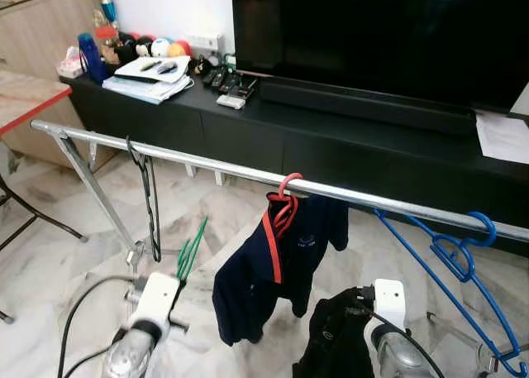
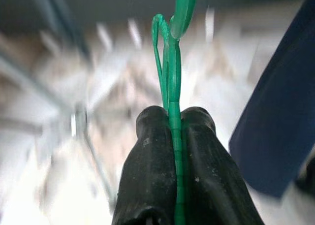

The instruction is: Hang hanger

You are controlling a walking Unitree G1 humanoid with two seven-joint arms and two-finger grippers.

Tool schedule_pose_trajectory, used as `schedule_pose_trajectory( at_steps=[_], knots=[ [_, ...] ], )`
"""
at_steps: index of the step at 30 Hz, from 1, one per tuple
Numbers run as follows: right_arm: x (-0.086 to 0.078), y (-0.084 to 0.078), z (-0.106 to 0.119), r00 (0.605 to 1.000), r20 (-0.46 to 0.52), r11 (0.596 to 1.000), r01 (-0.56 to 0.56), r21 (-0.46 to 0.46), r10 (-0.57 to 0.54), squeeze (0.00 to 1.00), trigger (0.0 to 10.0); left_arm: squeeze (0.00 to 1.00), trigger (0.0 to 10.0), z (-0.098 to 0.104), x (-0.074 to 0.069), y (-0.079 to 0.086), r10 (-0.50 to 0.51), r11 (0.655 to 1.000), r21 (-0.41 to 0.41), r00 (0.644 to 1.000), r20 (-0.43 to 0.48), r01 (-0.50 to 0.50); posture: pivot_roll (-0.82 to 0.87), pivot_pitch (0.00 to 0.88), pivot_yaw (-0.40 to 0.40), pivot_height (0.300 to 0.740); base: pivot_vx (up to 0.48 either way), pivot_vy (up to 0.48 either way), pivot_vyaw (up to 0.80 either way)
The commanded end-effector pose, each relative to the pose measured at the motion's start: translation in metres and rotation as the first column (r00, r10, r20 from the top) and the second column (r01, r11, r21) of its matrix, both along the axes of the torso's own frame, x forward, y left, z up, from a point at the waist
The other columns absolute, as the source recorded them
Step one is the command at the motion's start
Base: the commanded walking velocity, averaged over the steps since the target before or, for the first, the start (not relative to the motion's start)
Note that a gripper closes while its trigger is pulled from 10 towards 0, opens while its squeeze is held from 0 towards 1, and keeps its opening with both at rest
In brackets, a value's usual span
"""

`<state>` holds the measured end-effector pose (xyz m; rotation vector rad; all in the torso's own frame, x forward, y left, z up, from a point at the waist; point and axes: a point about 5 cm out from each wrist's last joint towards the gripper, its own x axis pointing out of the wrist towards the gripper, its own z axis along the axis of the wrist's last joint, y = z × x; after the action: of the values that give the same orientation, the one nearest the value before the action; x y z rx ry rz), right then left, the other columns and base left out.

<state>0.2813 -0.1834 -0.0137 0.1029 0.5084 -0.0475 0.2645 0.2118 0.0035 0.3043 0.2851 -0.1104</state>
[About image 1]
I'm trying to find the black fonemax t-shirt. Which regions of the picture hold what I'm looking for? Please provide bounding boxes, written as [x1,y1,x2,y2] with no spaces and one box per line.
[291,286,378,378]

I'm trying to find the green plastic hanger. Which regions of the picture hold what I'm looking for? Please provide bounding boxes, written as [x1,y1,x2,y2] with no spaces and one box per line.
[172,216,211,286]

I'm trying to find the blue plastic hanger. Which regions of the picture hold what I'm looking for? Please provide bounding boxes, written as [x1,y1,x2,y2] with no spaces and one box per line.
[371,208,529,378]

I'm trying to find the red plastic hanger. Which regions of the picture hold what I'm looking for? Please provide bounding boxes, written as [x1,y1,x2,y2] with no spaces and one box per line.
[261,172,305,286]

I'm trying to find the navy blue shirt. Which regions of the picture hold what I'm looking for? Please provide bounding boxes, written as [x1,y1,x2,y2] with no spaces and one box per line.
[212,194,351,348]

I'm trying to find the silver metal clothes rack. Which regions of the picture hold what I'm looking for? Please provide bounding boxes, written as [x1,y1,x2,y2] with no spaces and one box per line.
[31,119,529,378]

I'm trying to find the black tv console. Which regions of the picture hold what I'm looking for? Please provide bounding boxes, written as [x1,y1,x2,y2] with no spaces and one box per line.
[61,70,529,256]

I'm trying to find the black soundbar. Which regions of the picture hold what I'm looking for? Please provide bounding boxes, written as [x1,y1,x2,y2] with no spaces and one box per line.
[258,74,479,137]

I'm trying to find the white paper sheet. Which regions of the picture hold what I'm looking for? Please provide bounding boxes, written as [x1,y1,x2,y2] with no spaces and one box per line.
[474,107,529,165]

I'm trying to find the small white device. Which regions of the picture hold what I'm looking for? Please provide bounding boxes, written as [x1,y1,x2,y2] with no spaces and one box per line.
[216,94,248,111]

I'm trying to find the black remote control caddy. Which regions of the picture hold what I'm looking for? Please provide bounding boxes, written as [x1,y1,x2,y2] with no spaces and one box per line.
[188,54,260,99]

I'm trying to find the black flat television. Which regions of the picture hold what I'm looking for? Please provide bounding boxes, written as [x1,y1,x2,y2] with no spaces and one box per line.
[231,0,529,116]

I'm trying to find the stack of white papers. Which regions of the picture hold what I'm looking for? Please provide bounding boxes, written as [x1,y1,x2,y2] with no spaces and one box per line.
[102,53,196,107]

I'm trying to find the orange ball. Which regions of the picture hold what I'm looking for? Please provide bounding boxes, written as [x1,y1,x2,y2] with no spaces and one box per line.
[169,37,193,59]

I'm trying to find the white round toy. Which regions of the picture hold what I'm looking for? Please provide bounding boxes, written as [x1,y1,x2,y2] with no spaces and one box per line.
[151,36,174,59]

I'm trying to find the black round toy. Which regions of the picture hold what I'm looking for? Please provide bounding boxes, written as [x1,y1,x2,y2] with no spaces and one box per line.
[120,32,158,65]

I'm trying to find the gold figurine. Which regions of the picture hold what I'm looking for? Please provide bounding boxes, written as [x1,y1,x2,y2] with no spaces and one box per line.
[93,24,121,65]

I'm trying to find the pink tissue pack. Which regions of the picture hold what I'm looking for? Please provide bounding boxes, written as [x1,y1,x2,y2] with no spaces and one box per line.
[55,45,88,80]

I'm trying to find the pink marble folding table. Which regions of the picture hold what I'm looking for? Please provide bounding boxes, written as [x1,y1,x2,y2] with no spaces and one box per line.
[0,68,89,325]

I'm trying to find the blue trophy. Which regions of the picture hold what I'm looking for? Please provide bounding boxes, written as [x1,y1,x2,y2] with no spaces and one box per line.
[93,0,122,31]

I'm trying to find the light wooden cabinet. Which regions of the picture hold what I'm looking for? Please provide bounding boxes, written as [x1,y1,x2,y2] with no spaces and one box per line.
[0,0,105,169]

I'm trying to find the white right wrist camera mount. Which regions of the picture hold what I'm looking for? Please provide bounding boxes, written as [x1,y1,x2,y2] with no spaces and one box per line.
[373,278,408,335]

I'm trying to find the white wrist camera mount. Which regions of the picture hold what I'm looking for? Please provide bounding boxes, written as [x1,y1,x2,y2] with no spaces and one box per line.
[131,271,183,339]
[373,278,408,335]

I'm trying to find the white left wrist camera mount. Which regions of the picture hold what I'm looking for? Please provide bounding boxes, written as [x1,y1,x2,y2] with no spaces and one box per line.
[131,271,183,339]

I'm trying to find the white wall socket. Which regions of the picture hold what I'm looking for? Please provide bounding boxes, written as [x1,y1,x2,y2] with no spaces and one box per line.
[188,33,225,57]

